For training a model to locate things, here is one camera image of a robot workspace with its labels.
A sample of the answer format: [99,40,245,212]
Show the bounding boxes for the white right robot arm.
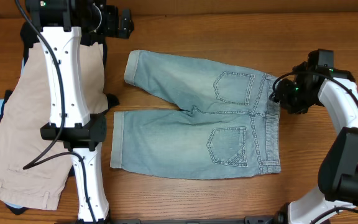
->
[269,49,358,224]

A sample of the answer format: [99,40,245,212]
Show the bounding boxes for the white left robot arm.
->
[16,0,134,223]

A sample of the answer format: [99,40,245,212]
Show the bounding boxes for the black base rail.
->
[96,212,289,224]

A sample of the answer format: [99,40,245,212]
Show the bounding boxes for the beige folded shorts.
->
[0,41,109,211]

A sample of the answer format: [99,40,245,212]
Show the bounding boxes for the black folded garment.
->
[13,22,119,215]

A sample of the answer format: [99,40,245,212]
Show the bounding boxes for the light blue denim shorts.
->
[110,50,281,180]

